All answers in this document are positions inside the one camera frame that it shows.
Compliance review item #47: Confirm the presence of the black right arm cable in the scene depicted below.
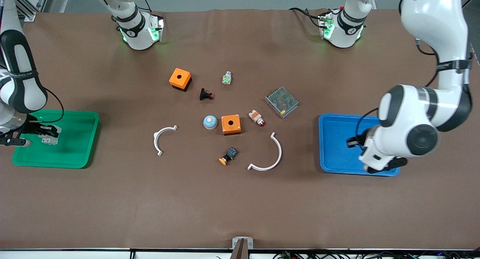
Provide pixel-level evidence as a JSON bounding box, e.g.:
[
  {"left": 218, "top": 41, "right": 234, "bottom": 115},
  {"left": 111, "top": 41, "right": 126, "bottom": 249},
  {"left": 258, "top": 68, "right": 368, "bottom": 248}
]
[{"left": 28, "top": 86, "right": 65, "bottom": 123}]

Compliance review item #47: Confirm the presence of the black base power cable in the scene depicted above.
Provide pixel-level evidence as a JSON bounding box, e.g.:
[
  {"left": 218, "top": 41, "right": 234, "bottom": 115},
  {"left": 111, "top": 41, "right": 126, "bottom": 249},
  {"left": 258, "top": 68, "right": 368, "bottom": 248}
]
[{"left": 288, "top": 7, "right": 327, "bottom": 28}]

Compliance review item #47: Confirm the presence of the small white curved bracket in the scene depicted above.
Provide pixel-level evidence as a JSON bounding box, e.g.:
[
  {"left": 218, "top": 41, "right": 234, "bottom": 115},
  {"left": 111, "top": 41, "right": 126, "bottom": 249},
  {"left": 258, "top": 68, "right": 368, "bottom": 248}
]
[{"left": 153, "top": 125, "right": 178, "bottom": 157}]

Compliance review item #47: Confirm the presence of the blue plastic tray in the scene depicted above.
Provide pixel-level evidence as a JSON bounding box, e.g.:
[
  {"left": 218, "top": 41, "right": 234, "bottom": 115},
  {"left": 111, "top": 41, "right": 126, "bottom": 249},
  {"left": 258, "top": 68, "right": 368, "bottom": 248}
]
[{"left": 318, "top": 113, "right": 401, "bottom": 176}]

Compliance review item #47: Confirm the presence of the metal mesh power supply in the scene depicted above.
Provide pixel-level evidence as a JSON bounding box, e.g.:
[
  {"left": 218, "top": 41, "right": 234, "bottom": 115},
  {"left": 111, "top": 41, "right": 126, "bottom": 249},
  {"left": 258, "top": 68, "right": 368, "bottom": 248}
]
[{"left": 265, "top": 86, "right": 299, "bottom": 119}]

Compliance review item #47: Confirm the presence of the large white curved bracket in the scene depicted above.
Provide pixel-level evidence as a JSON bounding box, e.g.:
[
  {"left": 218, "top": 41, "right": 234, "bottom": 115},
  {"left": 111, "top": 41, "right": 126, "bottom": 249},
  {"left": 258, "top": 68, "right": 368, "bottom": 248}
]
[{"left": 247, "top": 132, "right": 282, "bottom": 172}]

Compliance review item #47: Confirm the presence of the orange blue push button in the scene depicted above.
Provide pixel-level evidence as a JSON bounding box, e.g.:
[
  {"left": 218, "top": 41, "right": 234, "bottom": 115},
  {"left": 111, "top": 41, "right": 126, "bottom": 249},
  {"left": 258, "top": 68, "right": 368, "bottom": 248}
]
[{"left": 219, "top": 147, "right": 238, "bottom": 166}]

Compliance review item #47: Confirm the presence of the green plastic tray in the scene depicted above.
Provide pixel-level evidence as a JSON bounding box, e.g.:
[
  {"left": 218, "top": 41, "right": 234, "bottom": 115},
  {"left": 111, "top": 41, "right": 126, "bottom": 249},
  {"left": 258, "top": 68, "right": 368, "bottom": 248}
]
[{"left": 12, "top": 109, "right": 100, "bottom": 169}]

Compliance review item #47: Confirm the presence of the aluminium frame profile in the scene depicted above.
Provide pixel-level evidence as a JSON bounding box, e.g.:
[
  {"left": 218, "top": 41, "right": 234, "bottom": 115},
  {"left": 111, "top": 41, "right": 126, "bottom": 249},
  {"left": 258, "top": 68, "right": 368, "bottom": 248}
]
[{"left": 15, "top": 0, "right": 57, "bottom": 22}]

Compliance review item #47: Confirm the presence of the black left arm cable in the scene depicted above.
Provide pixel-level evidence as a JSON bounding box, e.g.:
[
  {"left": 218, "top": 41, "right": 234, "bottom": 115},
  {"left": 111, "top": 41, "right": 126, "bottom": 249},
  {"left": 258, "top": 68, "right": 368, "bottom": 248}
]
[{"left": 355, "top": 108, "right": 380, "bottom": 140}]

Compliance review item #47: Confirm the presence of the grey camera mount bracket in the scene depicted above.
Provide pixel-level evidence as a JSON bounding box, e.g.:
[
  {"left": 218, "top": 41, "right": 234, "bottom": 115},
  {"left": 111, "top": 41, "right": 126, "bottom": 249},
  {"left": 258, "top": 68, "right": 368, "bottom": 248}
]
[{"left": 232, "top": 237, "right": 254, "bottom": 259}]

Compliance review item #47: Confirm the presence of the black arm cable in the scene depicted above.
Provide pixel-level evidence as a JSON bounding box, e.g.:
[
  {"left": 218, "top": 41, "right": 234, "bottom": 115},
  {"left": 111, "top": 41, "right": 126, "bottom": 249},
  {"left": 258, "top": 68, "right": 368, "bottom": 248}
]
[
  {"left": 28, "top": 86, "right": 65, "bottom": 123},
  {"left": 355, "top": 108, "right": 380, "bottom": 140}
]

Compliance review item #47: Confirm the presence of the red indicator light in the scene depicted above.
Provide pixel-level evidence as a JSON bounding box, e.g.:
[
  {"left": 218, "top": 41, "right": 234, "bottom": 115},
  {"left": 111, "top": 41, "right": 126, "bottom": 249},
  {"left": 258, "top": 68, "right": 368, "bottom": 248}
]
[{"left": 248, "top": 110, "right": 266, "bottom": 127}]

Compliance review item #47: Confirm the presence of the orange button box black base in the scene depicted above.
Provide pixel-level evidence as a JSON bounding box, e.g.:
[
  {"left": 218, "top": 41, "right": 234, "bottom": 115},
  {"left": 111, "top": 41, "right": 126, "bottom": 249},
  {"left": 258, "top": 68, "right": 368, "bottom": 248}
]
[{"left": 169, "top": 68, "right": 192, "bottom": 92}]

